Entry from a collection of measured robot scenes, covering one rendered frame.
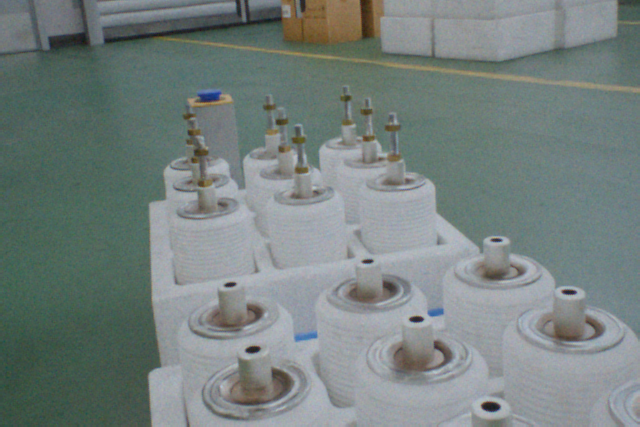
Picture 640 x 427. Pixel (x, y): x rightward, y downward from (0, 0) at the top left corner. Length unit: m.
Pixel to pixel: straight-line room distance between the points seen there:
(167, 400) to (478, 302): 0.28
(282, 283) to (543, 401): 0.40
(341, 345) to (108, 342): 0.65
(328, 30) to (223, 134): 3.52
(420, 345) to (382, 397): 0.05
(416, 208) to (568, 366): 0.42
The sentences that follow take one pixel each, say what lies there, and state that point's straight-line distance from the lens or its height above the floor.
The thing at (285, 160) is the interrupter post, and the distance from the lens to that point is 1.08.
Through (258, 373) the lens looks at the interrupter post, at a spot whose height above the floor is 0.27.
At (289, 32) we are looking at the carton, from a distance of 5.25.
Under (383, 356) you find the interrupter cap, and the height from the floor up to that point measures 0.25.
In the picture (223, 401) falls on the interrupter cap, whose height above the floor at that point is 0.25.
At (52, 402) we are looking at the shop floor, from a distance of 1.14.
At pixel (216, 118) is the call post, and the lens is 1.32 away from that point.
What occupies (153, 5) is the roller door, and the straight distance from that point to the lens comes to 6.43.
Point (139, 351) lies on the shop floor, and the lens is 1.22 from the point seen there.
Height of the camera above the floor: 0.54
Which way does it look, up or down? 16 degrees down
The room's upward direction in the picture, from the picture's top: 5 degrees counter-clockwise
